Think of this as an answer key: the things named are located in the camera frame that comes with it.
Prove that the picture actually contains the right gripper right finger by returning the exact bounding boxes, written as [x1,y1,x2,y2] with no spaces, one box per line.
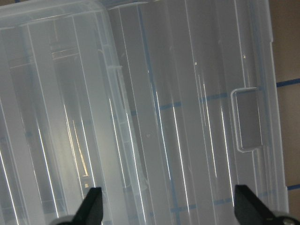
[234,185,281,225]

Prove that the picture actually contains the clear plastic storage box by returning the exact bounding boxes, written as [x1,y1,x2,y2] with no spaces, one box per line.
[0,0,152,225]

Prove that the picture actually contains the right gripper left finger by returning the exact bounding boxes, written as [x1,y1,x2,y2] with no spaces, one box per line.
[74,187,104,225]

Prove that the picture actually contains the clear plastic box lid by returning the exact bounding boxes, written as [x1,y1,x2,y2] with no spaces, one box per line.
[104,0,289,225]

